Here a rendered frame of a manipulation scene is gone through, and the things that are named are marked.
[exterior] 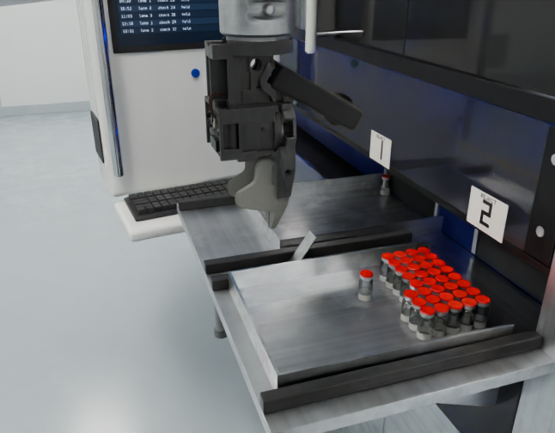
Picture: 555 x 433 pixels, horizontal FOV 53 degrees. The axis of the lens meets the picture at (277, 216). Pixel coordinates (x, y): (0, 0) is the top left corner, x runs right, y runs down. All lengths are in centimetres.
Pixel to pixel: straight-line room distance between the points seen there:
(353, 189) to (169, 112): 52
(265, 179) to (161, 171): 94
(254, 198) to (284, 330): 27
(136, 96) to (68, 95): 467
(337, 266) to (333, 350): 21
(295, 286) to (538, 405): 39
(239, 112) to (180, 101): 94
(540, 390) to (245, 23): 64
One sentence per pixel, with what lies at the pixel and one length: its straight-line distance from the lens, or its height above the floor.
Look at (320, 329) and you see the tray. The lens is 82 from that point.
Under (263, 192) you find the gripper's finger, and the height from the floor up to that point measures 114.
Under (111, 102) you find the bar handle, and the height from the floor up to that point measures 107.
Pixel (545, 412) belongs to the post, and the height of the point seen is 79.
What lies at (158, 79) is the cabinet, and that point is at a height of 110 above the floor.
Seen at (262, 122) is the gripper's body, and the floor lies 122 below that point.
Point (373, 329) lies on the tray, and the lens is 83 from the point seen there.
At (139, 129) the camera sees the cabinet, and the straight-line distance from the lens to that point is 148.
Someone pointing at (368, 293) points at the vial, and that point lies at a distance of 88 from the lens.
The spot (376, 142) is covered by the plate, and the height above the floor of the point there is 103.
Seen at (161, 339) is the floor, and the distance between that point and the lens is 231.
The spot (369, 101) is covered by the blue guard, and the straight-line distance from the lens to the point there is 119.
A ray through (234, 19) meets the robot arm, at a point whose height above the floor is 132.
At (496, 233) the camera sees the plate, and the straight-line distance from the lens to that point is 88.
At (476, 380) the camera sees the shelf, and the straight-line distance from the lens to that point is 78.
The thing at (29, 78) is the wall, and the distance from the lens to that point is 611.
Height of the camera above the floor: 136
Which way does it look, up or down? 24 degrees down
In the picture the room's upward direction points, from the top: straight up
